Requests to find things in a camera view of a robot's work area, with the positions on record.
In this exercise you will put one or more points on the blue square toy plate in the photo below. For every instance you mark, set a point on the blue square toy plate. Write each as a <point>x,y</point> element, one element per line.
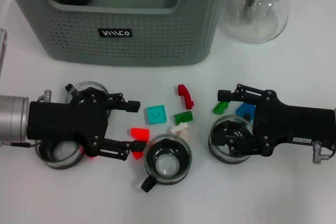
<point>244,110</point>

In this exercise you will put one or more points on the white toy brick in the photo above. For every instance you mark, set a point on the white toy brick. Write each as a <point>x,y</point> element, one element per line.
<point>178,129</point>

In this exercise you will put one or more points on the dark red curved toy block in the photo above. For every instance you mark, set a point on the dark red curved toy block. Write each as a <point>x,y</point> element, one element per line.
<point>186,96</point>

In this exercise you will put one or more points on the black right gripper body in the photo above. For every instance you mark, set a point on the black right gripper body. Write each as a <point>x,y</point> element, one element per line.
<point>294,121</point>

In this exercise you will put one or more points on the glass teacup with black base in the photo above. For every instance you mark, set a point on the glass teacup with black base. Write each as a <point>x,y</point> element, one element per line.
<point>168,167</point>
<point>60,165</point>
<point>225,159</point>
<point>78,86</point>

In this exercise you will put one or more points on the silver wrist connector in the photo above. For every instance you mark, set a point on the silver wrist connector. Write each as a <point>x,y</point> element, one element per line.
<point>46,95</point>
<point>317,151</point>

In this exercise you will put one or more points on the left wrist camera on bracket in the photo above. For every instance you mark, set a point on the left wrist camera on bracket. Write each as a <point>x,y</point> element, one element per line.
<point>2,48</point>

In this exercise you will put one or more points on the green toy brick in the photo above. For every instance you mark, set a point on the green toy brick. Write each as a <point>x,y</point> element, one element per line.
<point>183,117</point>

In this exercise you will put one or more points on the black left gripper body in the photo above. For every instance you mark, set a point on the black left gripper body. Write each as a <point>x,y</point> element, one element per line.
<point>57,119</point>

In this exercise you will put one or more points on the teal square toy plate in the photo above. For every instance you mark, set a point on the teal square toy plate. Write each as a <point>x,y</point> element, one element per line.
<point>156,115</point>

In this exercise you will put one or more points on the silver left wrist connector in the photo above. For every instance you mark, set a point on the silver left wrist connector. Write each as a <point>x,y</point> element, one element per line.
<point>46,95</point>

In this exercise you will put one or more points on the grey-green perforated storage bin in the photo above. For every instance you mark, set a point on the grey-green perforated storage bin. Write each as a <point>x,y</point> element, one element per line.
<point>131,48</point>

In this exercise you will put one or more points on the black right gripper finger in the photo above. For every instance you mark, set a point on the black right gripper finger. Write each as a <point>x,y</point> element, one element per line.
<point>246,93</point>
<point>244,150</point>

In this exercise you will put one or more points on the orange-red wedge toy block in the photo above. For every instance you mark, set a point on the orange-red wedge toy block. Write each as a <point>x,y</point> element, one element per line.
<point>140,132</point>

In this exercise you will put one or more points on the green stepped toy block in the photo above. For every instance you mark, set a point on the green stepped toy block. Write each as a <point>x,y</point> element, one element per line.
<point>220,107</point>

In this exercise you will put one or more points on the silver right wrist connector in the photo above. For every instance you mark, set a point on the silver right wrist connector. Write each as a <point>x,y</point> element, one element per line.
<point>317,151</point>

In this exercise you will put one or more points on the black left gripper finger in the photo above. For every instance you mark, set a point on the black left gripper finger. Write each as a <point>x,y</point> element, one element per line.
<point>131,106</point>
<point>118,149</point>

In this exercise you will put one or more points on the clear glass carafe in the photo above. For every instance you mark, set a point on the clear glass carafe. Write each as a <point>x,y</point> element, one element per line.
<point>252,30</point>

